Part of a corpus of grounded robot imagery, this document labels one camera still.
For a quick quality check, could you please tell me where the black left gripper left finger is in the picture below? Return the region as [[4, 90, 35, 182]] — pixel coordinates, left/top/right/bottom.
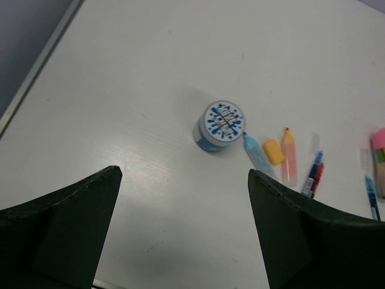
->
[[1, 173, 122, 288]]

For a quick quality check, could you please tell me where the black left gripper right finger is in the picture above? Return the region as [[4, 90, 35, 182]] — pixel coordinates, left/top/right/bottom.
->
[[248, 170, 384, 288]]

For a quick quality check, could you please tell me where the red pen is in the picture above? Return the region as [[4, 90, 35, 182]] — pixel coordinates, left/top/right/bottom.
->
[[310, 162, 325, 199]]

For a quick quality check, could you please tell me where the teal pen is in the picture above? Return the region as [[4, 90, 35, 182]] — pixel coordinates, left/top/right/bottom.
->
[[365, 175, 381, 221]]

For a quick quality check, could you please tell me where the blue ink jar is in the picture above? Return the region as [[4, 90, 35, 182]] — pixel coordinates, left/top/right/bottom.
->
[[192, 100, 246, 153]]

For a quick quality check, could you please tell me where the clear pen cap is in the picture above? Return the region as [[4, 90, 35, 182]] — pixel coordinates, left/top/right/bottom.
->
[[360, 149, 370, 171], [309, 132, 320, 155]]

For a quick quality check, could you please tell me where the blue pen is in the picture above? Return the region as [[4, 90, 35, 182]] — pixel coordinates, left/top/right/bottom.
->
[[301, 151, 324, 197]]

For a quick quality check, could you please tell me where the orange highlighter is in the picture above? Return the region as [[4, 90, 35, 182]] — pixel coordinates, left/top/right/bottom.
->
[[281, 127, 297, 188]]

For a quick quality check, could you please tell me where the yellow highlighter cap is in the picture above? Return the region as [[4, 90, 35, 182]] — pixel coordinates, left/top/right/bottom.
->
[[262, 139, 285, 166]]

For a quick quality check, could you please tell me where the clear pen cap by jar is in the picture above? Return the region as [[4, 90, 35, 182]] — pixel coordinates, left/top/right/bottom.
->
[[360, 149, 370, 171]]

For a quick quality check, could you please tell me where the blue highlighter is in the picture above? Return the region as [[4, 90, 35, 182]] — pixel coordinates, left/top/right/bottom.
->
[[242, 132, 277, 179]]

